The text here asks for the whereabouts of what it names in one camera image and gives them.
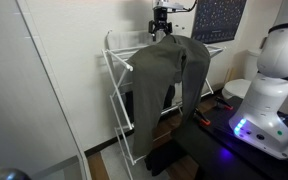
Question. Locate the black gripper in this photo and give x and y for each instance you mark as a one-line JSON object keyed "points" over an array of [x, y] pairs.
{"points": [[160, 23]]}

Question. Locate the olive green pants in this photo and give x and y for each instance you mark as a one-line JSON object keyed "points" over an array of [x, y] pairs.
{"points": [[157, 76]]}

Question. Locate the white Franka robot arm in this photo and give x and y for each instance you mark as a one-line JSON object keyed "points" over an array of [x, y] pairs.
{"points": [[277, 66]]}

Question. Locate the white hanging towel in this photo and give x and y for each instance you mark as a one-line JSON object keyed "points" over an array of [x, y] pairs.
{"points": [[127, 39]]}

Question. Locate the white toilet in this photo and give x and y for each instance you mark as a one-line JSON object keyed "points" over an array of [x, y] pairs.
{"points": [[239, 86]]}

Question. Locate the black clamp orange tip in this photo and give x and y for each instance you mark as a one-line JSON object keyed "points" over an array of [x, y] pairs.
{"points": [[202, 118], [224, 104]]}

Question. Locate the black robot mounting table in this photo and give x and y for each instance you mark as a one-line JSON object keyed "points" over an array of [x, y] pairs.
{"points": [[210, 146]]}

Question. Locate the black cloth on floor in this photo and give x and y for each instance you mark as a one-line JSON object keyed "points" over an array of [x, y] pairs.
{"points": [[164, 158]]}

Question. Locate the grey bath mat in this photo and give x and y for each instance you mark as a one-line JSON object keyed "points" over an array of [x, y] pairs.
{"points": [[114, 163]]}

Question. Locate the chrome round knob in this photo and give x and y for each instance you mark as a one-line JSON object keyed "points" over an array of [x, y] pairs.
{"points": [[4, 174]]}

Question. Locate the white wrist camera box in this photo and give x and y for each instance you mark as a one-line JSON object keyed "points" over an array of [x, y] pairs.
{"points": [[174, 5]]}

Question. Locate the dark illustrated wall poster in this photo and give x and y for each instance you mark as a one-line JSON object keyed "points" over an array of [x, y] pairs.
{"points": [[217, 20]]}

